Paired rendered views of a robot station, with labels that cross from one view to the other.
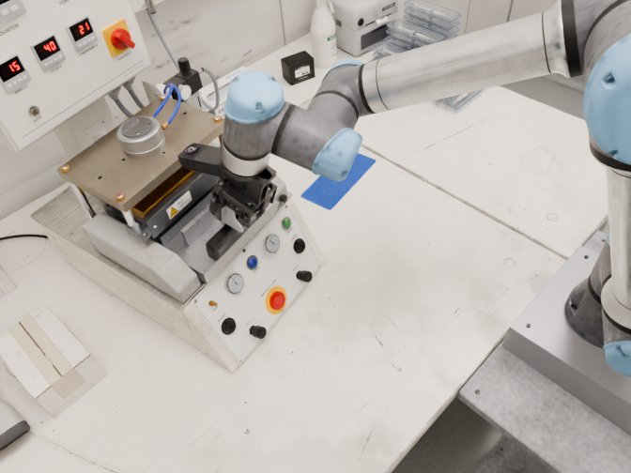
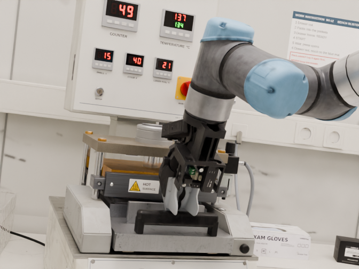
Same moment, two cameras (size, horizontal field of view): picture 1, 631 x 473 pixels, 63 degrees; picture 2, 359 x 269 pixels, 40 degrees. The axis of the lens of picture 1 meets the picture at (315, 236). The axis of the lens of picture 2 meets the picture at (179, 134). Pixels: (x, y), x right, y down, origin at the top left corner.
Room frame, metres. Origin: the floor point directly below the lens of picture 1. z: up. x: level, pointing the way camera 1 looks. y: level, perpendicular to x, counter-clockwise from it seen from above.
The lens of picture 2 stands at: (-0.08, -0.28, 1.19)
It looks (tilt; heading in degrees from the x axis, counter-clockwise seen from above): 3 degrees down; 31
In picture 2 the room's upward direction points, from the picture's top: 7 degrees clockwise
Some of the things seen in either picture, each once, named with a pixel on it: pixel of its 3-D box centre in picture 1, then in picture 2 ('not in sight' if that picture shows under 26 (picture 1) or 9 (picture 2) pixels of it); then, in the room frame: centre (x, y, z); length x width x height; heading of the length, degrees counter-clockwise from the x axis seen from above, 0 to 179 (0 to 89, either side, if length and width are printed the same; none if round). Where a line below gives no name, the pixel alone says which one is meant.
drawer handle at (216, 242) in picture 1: (236, 226); (177, 222); (0.67, 0.15, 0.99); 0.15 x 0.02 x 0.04; 141
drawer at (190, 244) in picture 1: (187, 206); (153, 214); (0.76, 0.25, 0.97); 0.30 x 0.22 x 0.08; 51
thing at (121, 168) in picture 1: (145, 143); (156, 153); (0.83, 0.31, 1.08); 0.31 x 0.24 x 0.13; 141
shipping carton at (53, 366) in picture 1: (50, 358); not in sight; (0.54, 0.56, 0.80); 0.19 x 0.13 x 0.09; 40
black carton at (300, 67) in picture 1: (298, 68); (351, 250); (1.48, 0.00, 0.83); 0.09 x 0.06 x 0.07; 115
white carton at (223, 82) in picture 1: (226, 99); (266, 239); (1.35, 0.22, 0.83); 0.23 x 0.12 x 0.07; 130
